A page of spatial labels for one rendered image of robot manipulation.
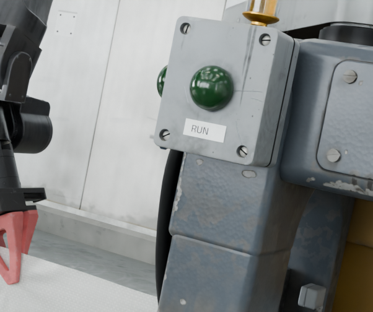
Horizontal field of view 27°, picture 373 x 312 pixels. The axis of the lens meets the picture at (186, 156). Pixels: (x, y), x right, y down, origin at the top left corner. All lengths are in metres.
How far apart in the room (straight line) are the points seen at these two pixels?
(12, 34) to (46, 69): 6.30
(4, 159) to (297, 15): 0.35
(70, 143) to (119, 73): 0.77
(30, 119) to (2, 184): 0.11
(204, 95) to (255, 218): 0.10
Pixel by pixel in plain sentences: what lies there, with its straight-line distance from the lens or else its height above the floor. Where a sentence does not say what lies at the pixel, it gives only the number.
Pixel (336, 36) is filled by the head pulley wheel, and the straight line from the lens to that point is 0.66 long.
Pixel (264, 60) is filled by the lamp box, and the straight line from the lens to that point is 0.50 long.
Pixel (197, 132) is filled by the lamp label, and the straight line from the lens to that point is 0.51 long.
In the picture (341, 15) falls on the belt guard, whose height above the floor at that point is 1.37.
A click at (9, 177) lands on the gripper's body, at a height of 1.16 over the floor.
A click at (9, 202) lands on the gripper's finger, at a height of 1.14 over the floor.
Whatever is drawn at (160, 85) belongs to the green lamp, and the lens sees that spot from 0.54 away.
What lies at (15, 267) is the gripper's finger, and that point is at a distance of 0.87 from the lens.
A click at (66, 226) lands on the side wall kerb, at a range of 6.90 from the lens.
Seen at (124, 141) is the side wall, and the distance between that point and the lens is 6.63.
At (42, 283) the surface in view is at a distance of 0.86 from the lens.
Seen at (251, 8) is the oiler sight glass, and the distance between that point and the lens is 0.59.
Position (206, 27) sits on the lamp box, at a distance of 0.52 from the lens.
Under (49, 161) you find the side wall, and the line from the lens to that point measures 7.06.
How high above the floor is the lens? 1.26
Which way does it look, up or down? 3 degrees down
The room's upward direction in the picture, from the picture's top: 11 degrees clockwise
